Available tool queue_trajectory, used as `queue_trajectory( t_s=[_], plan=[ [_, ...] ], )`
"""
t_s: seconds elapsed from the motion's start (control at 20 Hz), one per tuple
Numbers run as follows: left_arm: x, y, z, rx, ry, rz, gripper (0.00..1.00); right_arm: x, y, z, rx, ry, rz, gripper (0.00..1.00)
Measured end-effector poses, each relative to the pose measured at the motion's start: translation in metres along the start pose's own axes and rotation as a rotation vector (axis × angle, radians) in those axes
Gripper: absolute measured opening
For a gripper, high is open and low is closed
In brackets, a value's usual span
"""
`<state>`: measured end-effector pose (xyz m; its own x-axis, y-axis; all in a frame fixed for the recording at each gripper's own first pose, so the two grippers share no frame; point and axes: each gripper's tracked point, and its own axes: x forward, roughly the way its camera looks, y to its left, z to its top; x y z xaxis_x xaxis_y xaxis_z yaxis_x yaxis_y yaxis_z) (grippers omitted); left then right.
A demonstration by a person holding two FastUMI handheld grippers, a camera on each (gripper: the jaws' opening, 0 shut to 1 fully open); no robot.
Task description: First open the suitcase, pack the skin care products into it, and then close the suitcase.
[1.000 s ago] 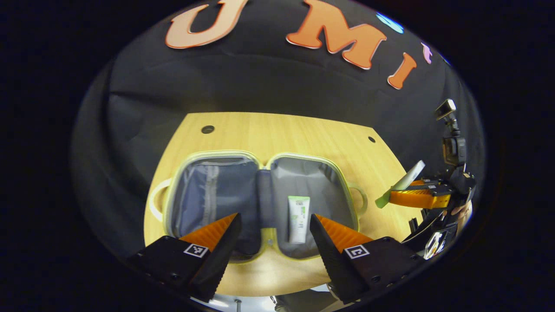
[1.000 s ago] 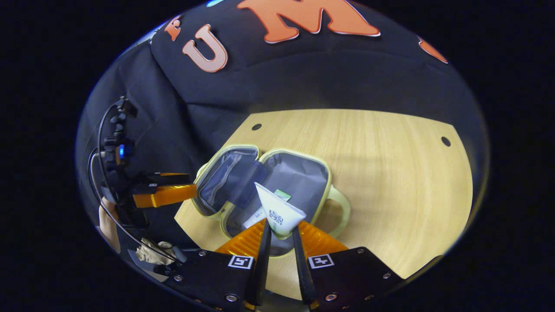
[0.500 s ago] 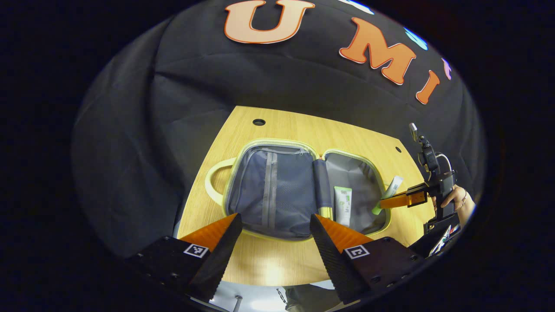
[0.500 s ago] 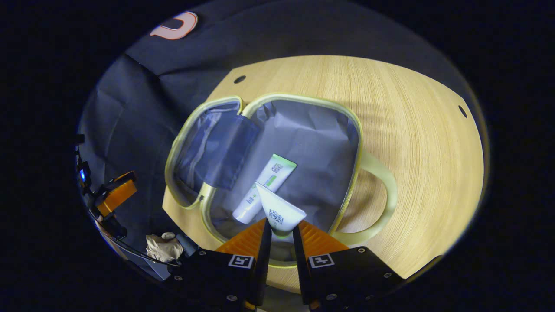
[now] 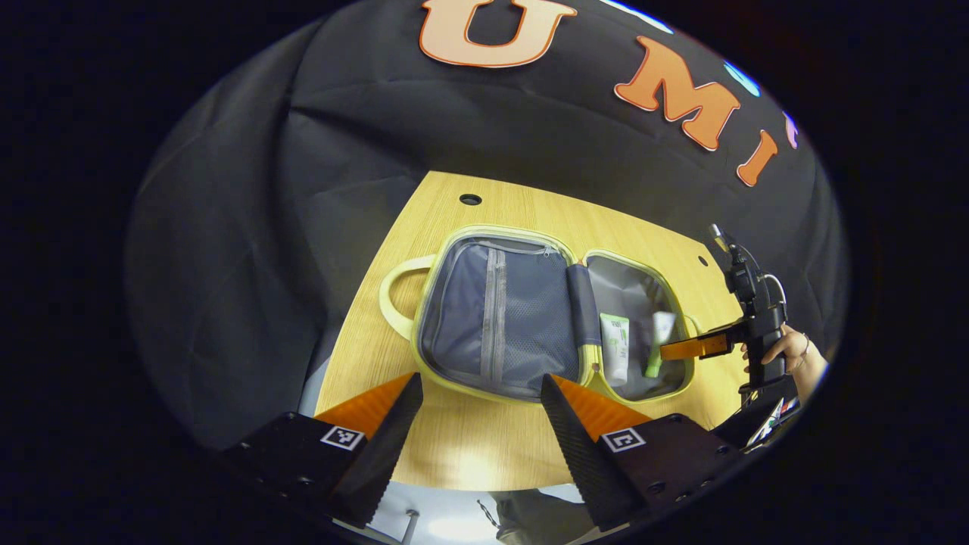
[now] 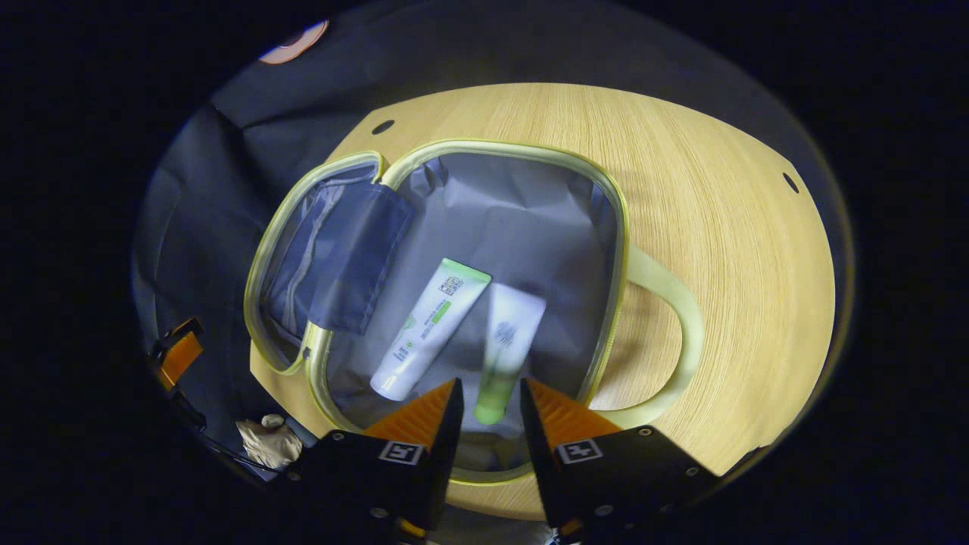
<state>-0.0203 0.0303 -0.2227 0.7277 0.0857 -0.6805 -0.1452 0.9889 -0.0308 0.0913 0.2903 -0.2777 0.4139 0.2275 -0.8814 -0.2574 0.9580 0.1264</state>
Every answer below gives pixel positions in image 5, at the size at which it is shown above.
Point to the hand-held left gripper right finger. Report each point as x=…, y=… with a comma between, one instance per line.
x=571, y=446

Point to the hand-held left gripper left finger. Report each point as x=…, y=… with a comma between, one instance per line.
x=386, y=446

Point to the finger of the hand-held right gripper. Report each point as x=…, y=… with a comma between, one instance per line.
x=693, y=347

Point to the small white green-capped tube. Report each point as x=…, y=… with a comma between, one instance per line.
x=660, y=341

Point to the green and white cream tube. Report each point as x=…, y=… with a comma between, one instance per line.
x=615, y=348

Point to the pale yellow small suitcase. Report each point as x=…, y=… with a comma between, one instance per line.
x=515, y=318

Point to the person's dark trouser leg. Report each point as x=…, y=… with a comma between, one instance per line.
x=541, y=518

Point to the metal table leg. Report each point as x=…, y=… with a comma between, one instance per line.
x=409, y=526

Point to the black backdrop cloth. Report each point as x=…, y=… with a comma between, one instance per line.
x=303, y=189

